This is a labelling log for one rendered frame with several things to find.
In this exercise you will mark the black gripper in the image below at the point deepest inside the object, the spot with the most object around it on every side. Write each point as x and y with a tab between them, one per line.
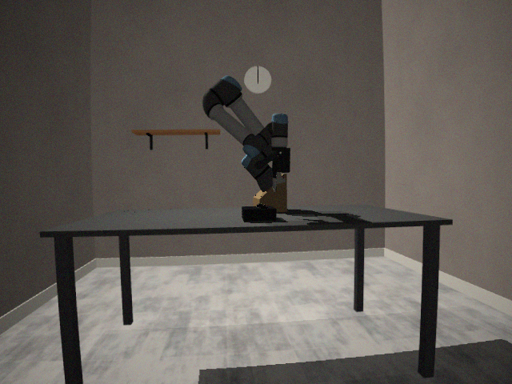
282	164

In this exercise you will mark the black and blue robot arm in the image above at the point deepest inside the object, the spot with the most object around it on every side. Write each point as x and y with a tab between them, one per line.
257	146

